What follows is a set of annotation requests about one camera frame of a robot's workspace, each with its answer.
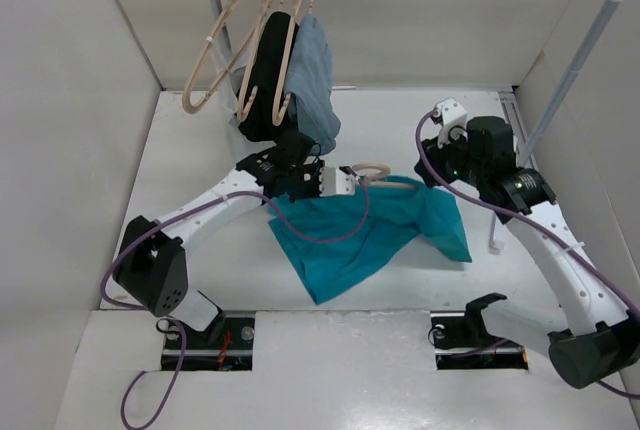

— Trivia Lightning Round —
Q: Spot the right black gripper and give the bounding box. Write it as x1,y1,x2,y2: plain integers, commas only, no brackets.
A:
413,123,487,188

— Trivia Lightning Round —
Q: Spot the beige plastic hanger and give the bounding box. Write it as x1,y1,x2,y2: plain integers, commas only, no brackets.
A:
351,162,417,191

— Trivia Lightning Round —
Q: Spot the teal t shirt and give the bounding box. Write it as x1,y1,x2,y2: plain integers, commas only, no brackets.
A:
269,175,472,305

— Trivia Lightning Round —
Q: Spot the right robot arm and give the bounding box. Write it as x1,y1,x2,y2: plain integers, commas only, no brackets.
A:
414,110,639,389

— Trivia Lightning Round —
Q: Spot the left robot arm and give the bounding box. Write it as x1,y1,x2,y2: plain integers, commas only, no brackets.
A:
110,129,324,347

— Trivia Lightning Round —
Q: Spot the beige hanger far left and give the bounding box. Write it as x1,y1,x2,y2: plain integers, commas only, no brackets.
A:
182,0,254,115

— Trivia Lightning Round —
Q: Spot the grey blue hanging garment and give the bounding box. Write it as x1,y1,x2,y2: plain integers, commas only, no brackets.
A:
284,14,341,156

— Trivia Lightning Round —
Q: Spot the black hanging garment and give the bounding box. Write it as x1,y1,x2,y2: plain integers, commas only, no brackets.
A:
239,11,297,142

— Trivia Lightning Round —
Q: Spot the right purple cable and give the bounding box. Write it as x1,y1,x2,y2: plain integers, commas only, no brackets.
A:
414,109,640,399

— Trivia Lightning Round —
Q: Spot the purple cable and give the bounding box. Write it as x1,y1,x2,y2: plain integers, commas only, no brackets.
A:
414,109,640,399
101,182,372,430

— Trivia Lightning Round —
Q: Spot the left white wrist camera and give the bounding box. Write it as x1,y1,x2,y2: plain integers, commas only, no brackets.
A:
319,167,358,198

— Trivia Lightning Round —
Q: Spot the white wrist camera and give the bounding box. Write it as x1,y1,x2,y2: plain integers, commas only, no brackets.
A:
432,98,467,148
319,167,358,198

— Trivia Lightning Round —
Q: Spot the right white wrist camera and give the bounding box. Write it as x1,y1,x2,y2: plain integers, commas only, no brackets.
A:
432,98,467,148

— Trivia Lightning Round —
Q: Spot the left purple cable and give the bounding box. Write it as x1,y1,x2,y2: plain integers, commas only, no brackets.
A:
101,182,372,430

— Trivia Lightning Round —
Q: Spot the aluminium rail right edge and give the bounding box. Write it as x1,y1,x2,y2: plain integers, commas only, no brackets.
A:
498,91,528,155

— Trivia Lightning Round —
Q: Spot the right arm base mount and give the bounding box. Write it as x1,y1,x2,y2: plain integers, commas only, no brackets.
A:
427,293,529,371

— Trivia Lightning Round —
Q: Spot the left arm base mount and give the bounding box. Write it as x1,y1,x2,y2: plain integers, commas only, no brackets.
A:
156,312,256,372

